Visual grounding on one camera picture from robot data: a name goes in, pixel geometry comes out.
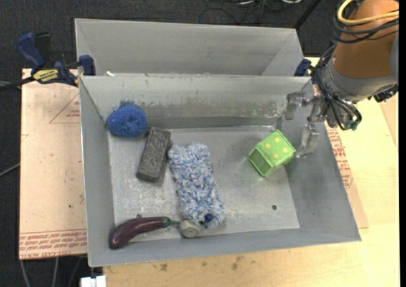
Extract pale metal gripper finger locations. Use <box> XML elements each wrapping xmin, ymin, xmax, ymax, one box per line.
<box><xmin>294</xmin><ymin>124</ymin><xmax>322</xmax><ymax>159</ymax></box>
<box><xmin>274</xmin><ymin>91</ymin><xmax>306</xmax><ymax>131</ymax></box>

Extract green soft die, yellow dots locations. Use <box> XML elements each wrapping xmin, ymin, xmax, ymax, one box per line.
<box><xmin>247</xmin><ymin>129</ymin><xmax>297</xmax><ymax>178</ymax></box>

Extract grey metal bin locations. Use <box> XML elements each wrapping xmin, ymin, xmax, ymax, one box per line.
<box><xmin>74</xmin><ymin>18</ymin><xmax>362</xmax><ymax>267</ymax></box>

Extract blue and white fluffy roller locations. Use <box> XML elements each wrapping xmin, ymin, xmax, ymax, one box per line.
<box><xmin>167</xmin><ymin>142</ymin><xmax>227</xmax><ymax>239</ymax></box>

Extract dark grey flat block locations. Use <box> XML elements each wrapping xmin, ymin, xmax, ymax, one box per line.
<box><xmin>136</xmin><ymin>126</ymin><xmax>173</xmax><ymax>184</ymax></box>

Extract blue round scrubber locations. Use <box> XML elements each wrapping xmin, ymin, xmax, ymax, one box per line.
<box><xmin>106</xmin><ymin>100</ymin><xmax>149</xmax><ymax>138</ymax></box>

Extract purple toy eggplant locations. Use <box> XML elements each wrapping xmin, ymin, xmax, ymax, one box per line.
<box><xmin>108</xmin><ymin>216</ymin><xmax>181</xmax><ymax>250</ymax></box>

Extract brown cardboard board, red print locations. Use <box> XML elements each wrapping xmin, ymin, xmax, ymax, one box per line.
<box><xmin>18</xmin><ymin>68</ymin><xmax>370</xmax><ymax>261</ymax></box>

